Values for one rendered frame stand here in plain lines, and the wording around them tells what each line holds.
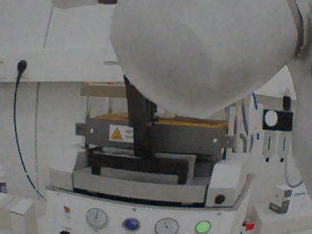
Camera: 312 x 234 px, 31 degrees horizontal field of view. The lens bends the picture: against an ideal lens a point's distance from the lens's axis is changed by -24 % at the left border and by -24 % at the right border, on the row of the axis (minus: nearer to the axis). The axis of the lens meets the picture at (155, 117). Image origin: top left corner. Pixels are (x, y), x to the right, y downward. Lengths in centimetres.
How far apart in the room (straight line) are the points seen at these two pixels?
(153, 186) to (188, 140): 12
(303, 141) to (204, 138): 70
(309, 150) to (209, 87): 11
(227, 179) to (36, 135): 88
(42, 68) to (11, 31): 22
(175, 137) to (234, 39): 77
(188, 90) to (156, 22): 4
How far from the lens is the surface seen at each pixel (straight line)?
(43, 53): 177
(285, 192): 159
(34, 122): 183
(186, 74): 38
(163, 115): 123
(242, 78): 39
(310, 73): 47
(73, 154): 113
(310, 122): 44
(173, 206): 107
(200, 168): 116
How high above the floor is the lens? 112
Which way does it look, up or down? 3 degrees down
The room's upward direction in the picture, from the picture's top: 4 degrees clockwise
